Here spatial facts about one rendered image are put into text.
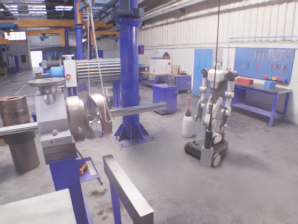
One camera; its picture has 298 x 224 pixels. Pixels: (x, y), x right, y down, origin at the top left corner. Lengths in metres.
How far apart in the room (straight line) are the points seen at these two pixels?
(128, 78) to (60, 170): 2.23
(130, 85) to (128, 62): 0.39
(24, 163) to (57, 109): 1.87
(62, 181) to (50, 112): 0.46
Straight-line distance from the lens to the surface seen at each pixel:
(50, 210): 1.07
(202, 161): 1.23
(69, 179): 1.36
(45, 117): 1.30
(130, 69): 3.18
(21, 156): 3.04
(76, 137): 1.42
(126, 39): 3.19
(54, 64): 13.70
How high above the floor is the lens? 1.58
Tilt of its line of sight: 18 degrees down
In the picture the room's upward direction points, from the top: straight up
